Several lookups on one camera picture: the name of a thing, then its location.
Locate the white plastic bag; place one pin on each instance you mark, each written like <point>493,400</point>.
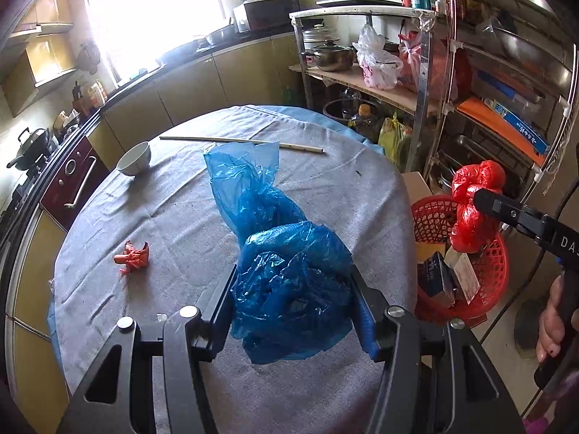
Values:
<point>377,65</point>

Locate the small blue box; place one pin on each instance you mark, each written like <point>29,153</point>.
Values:
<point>434,280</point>

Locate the clear plastic bottle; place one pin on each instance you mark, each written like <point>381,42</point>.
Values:
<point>350,101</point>

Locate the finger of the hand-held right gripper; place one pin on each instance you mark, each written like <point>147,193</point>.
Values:
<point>502,208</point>

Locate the beige box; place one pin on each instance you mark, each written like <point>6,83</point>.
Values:
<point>466,275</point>

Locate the knife block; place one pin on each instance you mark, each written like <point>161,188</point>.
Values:
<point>79,99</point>

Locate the red mesh basket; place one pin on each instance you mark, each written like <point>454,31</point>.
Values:
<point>493,289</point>

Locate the yellow plastic bag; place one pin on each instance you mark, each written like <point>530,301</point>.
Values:
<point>392,138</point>

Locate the black bucket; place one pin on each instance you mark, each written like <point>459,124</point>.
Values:
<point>332,110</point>

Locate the yellow packet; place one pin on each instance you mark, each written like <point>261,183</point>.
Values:
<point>96,95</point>

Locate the hanging round utensil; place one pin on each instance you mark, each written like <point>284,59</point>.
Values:
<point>88,56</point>

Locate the cardboard box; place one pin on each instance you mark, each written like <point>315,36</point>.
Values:
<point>416,185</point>

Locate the large steel basin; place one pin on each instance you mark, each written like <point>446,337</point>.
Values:
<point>529,49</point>

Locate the yellow wall cabinet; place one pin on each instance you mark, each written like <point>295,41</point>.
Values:
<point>49,54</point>

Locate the black induction cooktop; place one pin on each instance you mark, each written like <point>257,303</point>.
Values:
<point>362,1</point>

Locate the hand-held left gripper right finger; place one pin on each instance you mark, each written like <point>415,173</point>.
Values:
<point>368,334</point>

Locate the grey tablecloth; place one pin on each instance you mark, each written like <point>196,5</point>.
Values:
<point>158,217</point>

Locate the orange board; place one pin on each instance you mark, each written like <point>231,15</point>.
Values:
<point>488,124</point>

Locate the dark red oven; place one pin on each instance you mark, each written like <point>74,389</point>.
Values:
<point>68,181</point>

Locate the person's right hand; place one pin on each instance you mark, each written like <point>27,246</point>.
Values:
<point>549,334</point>

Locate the steel pot with lid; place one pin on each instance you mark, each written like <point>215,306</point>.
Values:
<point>332,56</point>

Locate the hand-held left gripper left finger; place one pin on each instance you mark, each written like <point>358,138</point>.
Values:
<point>219,325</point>

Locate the blue plastic tray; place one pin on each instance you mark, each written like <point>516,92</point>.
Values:
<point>502,83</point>

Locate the wooden stick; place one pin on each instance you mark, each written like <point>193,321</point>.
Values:
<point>303,148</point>

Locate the yellow oil bottle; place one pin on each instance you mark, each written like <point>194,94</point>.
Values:
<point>365,124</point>

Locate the steel rectangular tray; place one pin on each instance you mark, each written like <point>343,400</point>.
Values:
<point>470,144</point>

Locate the red plastic bag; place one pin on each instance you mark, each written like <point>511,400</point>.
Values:
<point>470,226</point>

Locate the blue plastic bag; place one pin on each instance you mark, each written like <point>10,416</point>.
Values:
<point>289,280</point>

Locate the white bowl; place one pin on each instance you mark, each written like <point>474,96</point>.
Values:
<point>135,162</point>

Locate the pink red printed bag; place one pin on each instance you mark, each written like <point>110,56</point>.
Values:
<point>414,63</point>

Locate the microwave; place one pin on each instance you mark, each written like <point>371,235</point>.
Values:
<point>271,13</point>

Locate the black wok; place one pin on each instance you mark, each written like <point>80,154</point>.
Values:
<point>31,142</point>

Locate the red wrapper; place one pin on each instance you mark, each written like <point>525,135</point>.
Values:
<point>133,257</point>

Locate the long blue box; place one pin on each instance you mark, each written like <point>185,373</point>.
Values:
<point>524,131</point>

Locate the stainless steel dish rack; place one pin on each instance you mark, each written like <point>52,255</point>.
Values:
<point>451,77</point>

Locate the window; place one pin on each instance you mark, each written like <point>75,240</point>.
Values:
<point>149,9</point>

